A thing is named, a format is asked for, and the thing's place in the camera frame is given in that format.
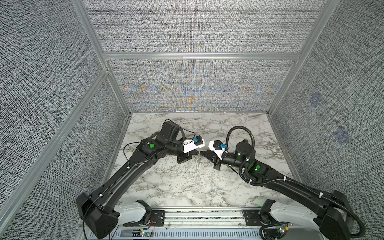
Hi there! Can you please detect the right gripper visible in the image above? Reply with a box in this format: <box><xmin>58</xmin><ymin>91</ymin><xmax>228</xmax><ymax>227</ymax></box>
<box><xmin>200</xmin><ymin>148</ymin><xmax>249</xmax><ymax>172</ymax></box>

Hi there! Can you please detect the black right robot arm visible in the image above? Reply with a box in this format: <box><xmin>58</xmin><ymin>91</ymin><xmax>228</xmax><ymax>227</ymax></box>
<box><xmin>200</xmin><ymin>140</ymin><xmax>366</xmax><ymax>240</ymax></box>

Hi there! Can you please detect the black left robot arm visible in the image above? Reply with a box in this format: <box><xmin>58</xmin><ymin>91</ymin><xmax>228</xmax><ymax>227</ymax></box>
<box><xmin>76</xmin><ymin>120</ymin><xmax>205</xmax><ymax>240</ymax></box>

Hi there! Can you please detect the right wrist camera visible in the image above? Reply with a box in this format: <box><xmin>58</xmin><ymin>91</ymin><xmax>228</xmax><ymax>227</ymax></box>
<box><xmin>208</xmin><ymin>140</ymin><xmax>227</xmax><ymax>160</ymax></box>

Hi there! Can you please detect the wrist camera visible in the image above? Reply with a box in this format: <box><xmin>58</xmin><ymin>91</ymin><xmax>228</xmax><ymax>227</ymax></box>
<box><xmin>208</xmin><ymin>140</ymin><xmax>227</xmax><ymax>160</ymax></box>
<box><xmin>183</xmin><ymin>136</ymin><xmax>206</xmax><ymax>153</ymax></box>

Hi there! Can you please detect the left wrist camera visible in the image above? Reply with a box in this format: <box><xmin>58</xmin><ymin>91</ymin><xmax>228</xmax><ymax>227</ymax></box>
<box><xmin>183</xmin><ymin>136</ymin><xmax>206</xmax><ymax>153</ymax></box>

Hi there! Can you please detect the black corrugated cable conduit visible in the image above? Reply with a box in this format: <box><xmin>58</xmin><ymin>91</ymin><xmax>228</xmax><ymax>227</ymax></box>
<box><xmin>225</xmin><ymin>125</ymin><xmax>366</xmax><ymax>238</ymax></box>

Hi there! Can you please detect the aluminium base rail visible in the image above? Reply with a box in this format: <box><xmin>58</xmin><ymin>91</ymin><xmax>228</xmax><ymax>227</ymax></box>
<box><xmin>77</xmin><ymin>206</ymin><xmax>319</xmax><ymax>232</ymax></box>

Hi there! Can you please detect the grey slotted cable duct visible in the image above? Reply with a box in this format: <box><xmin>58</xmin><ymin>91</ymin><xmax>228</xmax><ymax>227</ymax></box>
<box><xmin>104</xmin><ymin>229</ymin><xmax>261</xmax><ymax>240</ymax></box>

